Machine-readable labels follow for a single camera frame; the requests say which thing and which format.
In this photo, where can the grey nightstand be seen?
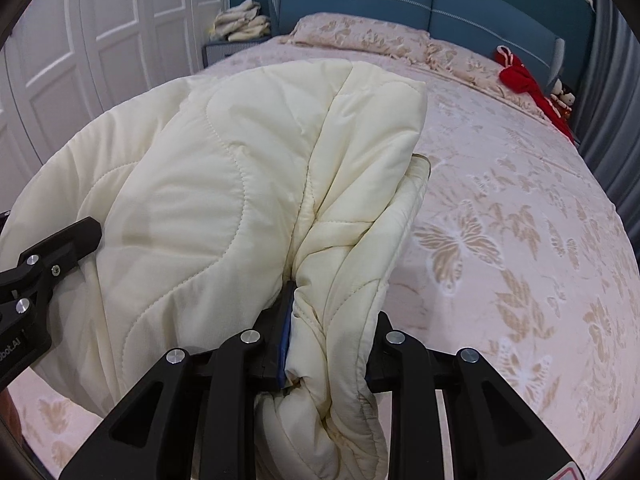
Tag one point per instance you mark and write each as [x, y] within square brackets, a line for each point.
[225, 52]

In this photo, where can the pink floral pillow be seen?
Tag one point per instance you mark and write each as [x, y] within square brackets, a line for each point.
[360, 32]
[480, 72]

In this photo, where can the pink butterfly blanket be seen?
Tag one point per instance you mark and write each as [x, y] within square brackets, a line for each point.
[500, 260]

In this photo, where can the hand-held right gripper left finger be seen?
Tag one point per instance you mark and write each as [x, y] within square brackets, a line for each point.
[285, 345]

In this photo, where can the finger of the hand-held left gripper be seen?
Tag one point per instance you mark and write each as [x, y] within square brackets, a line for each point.
[65, 245]

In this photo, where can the red garment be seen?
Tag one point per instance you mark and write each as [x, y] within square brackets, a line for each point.
[520, 80]

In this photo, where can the small stuffed toy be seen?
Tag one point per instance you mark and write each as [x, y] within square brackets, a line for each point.
[562, 97]

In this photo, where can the blue padded headboard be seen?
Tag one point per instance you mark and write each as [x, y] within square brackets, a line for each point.
[425, 0]

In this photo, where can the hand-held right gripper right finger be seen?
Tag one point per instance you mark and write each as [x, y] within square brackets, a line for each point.
[385, 362]

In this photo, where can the stack of cream clothes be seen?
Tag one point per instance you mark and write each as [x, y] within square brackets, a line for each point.
[240, 22]

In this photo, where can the grey curtain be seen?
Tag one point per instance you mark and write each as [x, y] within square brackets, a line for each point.
[610, 110]

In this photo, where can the white wardrobe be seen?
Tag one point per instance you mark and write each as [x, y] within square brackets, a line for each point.
[100, 35]

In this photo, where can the cream quilted jacket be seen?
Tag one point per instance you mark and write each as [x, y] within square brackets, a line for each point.
[225, 185]

